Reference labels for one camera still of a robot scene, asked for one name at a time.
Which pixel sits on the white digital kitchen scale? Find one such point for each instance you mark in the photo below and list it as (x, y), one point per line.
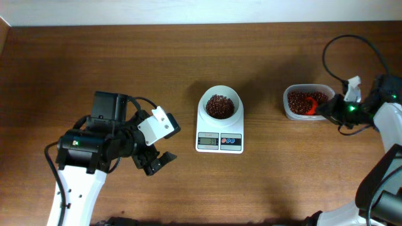
(213, 139)

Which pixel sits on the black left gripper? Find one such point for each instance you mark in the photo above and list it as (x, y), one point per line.
(141, 162)

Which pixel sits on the white bowl on scale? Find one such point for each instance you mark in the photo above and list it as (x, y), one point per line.
(225, 91)

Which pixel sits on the red measuring scoop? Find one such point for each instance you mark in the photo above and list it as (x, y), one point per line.
(314, 105)

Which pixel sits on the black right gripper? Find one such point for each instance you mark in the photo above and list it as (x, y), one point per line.
(340, 110)

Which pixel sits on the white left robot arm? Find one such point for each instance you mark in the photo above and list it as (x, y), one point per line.
(80, 172)

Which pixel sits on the clear plastic bean container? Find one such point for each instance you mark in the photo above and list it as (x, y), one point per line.
(306, 88)

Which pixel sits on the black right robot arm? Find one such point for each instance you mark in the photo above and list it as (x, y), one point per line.
(378, 197)

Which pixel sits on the red beans in bowl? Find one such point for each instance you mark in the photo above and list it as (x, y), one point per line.
(220, 107)

